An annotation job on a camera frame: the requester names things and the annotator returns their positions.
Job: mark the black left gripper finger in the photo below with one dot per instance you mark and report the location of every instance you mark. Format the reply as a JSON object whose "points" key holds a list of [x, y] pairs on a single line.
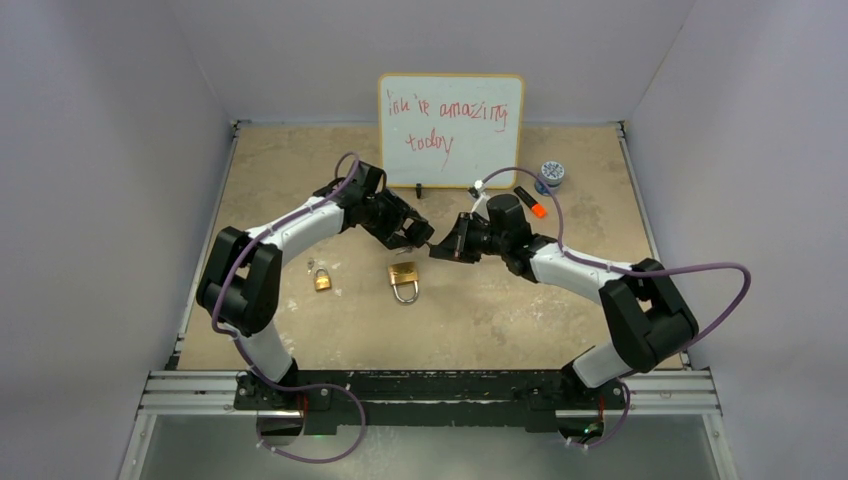
{"points": [[395, 240], [419, 231]]}

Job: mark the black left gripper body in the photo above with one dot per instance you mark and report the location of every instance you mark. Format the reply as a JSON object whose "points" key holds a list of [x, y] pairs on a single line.
{"points": [[385, 215]]}

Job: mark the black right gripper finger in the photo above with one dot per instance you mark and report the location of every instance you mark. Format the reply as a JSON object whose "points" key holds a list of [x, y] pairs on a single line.
{"points": [[453, 236], [445, 251]]}

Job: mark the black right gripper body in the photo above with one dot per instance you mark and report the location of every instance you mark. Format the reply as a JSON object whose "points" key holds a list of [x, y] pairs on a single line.
{"points": [[480, 239]]}

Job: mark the large brass padlock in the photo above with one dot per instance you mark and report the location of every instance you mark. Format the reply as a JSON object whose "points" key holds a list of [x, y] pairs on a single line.
{"points": [[403, 274]]}

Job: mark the black padlock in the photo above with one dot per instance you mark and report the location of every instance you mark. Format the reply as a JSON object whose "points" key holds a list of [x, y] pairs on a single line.
{"points": [[416, 235]]}

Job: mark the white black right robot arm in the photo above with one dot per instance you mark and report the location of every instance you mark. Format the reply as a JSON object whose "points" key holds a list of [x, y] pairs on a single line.
{"points": [[647, 318]]}

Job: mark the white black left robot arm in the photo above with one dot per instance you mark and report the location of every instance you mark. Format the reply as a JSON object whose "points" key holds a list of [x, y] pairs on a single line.
{"points": [[241, 281]]}

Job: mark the orange black marker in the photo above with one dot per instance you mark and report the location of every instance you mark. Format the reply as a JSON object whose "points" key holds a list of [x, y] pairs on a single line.
{"points": [[530, 202]]}

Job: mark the small brass padlock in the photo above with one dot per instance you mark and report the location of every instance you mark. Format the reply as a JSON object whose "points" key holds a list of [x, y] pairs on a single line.
{"points": [[322, 280]]}

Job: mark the yellow framed whiteboard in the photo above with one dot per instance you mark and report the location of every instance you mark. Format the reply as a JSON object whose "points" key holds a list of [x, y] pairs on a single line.
{"points": [[448, 130]]}

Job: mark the blue white round tin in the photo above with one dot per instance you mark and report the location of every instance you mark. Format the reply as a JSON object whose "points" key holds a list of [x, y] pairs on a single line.
{"points": [[550, 178]]}

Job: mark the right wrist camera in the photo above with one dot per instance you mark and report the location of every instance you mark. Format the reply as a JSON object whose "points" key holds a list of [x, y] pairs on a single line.
{"points": [[477, 191]]}

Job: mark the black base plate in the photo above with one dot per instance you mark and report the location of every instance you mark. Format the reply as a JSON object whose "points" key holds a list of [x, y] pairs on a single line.
{"points": [[538, 401]]}

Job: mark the aluminium frame rail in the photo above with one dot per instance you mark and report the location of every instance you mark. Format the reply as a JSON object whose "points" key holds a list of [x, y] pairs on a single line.
{"points": [[468, 317]]}

